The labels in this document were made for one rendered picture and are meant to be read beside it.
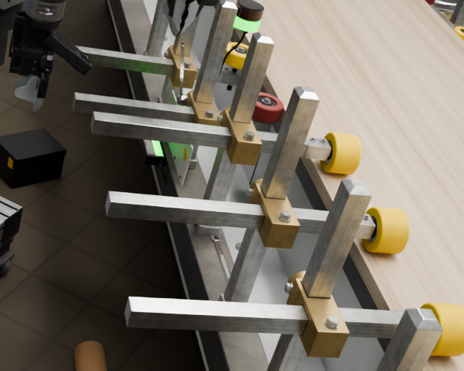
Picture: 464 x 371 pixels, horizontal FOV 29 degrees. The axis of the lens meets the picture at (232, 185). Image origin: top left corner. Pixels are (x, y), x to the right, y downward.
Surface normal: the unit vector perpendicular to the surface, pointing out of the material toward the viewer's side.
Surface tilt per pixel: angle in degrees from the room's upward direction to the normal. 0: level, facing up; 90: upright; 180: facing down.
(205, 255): 0
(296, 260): 90
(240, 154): 90
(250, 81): 90
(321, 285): 90
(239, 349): 0
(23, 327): 0
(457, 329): 44
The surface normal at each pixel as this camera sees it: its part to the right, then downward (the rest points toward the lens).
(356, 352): -0.94, -0.09
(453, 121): 0.25, -0.82
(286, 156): 0.22, 0.57
